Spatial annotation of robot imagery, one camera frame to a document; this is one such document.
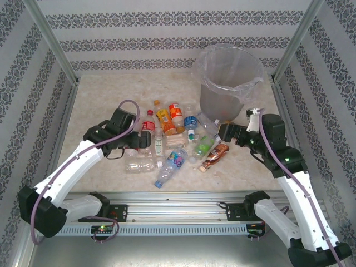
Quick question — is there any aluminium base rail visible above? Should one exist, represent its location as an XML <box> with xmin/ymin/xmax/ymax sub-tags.
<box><xmin>63</xmin><ymin>191</ymin><xmax>328</xmax><ymax>223</ymax></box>

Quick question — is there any brown coffee bottle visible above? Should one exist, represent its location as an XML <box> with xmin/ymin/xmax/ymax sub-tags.
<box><xmin>197</xmin><ymin>142</ymin><xmax>230</xmax><ymax>172</ymax></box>

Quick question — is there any yellow label juice bottle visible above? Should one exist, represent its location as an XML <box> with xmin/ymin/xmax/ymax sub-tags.
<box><xmin>153</xmin><ymin>100</ymin><xmax>175</xmax><ymax>136</ymax></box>

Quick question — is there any white slotted cable duct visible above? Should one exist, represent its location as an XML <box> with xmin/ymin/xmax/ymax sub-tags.
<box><xmin>46</xmin><ymin>224</ymin><xmax>265</xmax><ymax>237</ymax></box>

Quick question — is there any clear bottle purple label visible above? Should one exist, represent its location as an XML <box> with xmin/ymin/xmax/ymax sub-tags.
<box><xmin>196</xmin><ymin>111</ymin><xmax>220</xmax><ymax>140</ymax></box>

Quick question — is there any plain clear plastic bottle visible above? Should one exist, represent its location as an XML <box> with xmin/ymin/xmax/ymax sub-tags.
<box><xmin>183</xmin><ymin>103</ymin><xmax>197</xmax><ymax>117</ymax></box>

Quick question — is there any grey steel plate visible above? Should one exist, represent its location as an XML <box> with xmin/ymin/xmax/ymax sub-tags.
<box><xmin>27</xmin><ymin>235</ymin><xmax>343</xmax><ymax>267</ymax></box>

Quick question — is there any red label cola bottle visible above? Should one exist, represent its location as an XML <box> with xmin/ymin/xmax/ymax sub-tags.
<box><xmin>140</xmin><ymin>110</ymin><xmax>157</xmax><ymax>140</ymax></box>

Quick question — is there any aluminium frame post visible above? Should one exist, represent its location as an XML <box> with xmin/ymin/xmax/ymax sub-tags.
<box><xmin>23</xmin><ymin>0</ymin><xmax>81</xmax><ymax>84</ymax></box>
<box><xmin>271</xmin><ymin>0</ymin><xmax>325</xmax><ymax>81</ymax></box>

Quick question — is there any thin black cable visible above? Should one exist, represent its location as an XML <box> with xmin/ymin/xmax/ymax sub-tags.
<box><xmin>105</xmin><ymin>146</ymin><xmax>126</xmax><ymax>161</ymax></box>
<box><xmin>249</xmin><ymin>150</ymin><xmax>268</xmax><ymax>165</ymax></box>

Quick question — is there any clear bottle green neck band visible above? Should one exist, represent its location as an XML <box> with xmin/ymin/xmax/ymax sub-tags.
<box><xmin>166</xmin><ymin>132</ymin><xmax>201</xmax><ymax>149</ymax></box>

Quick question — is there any clear plastic bin liner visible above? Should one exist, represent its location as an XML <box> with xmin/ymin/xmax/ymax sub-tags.
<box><xmin>191</xmin><ymin>43</ymin><xmax>265</xmax><ymax>105</ymax></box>

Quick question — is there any colourful label water bottle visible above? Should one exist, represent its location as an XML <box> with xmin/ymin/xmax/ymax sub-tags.
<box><xmin>154</xmin><ymin>147</ymin><xmax>189</xmax><ymax>187</ymax></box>

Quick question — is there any blue label Pocari bottle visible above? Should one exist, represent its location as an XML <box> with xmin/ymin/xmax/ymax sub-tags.
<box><xmin>183</xmin><ymin>114</ymin><xmax>199</xmax><ymax>136</ymax></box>

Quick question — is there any orange label bottle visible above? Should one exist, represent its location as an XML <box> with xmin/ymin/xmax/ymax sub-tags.
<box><xmin>168</xmin><ymin>103</ymin><xmax>186</xmax><ymax>134</ymax></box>

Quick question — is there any clear bottle white green label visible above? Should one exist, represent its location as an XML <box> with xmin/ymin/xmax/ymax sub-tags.
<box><xmin>152</xmin><ymin>126</ymin><xmax>165</xmax><ymax>161</ymax></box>

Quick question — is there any clear bottle white cap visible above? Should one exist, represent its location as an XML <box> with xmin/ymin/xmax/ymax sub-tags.
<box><xmin>124</xmin><ymin>157</ymin><xmax>165</xmax><ymax>174</ymax></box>

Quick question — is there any grey mesh waste bin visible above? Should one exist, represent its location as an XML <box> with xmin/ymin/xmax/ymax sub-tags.
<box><xmin>200</xmin><ymin>46</ymin><xmax>264</xmax><ymax>123</ymax></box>

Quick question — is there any small clear bottle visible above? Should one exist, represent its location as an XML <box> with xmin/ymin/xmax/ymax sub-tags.
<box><xmin>123</xmin><ymin>147</ymin><xmax>152</xmax><ymax>157</ymax></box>

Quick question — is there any small green circuit board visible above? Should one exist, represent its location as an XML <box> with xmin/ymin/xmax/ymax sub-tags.
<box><xmin>246</xmin><ymin>223</ymin><xmax>265</xmax><ymax>237</ymax></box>
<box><xmin>91</xmin><ymin>225</ymin><xmax>115</xmax><ymax>234</ymax></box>

